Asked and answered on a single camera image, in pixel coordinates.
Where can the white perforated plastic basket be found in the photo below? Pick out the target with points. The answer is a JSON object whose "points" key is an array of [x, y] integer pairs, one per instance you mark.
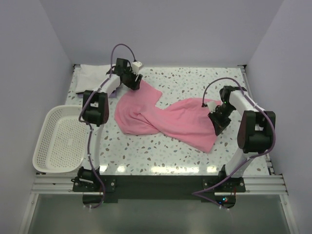
{"points": [[61, 144]]}

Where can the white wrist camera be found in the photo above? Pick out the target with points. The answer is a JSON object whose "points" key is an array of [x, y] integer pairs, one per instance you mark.
{"points": [[136, 66], [211, 105]]}

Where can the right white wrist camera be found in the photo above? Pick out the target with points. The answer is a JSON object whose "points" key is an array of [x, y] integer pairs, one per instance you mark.
{"points": [[211, 105]]}

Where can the folded purple t shirt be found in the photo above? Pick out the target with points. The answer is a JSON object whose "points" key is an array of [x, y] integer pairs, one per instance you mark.
{"points": [[112, 95]]}

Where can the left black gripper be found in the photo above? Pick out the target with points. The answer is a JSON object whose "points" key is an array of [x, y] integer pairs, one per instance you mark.
{"points": [[133, 79]]}

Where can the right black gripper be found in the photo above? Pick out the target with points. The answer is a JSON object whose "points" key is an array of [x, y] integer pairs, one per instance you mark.
{"points": [[218, 118]]}

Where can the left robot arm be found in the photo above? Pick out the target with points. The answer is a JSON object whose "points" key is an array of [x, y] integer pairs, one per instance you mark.
{"points": [[95, 105]]}

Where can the folded white t shirt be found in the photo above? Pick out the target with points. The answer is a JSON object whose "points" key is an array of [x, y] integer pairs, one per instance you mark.
{"points": [[90, 77]]}

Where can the pink t shirt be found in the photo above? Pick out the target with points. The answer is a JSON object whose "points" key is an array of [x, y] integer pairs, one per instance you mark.
{"points": [[185, 120]]}

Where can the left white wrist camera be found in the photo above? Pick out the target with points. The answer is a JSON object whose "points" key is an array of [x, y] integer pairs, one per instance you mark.
{"points": [[136, 66]]}

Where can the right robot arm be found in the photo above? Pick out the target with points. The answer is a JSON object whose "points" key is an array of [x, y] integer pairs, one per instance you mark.
{"points": [[256, 131]]}

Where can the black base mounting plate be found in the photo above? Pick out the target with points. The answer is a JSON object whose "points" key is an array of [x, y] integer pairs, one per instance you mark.
{"points": [[114, 188]]}

